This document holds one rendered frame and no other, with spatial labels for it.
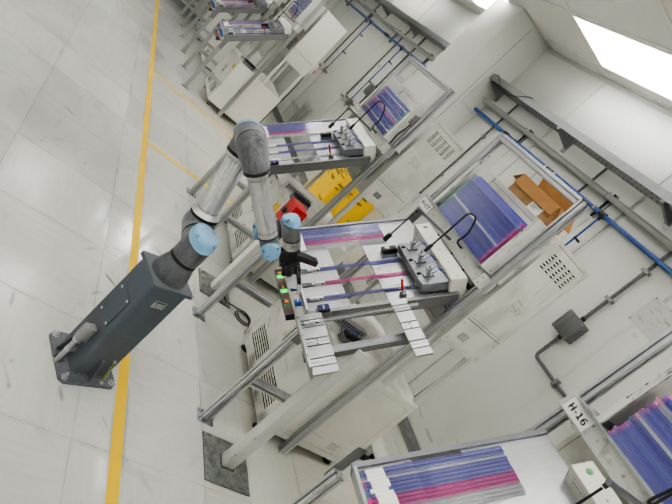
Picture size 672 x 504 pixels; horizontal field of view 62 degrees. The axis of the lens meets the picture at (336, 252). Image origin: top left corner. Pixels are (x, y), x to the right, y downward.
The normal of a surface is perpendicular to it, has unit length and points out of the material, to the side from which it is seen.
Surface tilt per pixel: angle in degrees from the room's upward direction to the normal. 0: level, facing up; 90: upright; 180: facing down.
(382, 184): 90
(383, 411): 90
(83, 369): 90
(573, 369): 90
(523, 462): 44
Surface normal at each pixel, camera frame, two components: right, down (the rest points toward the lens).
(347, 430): 0.23, 0.56
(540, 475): 0.05, -0.82
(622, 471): -0.66, -0.51
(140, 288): -0.54, -0.29
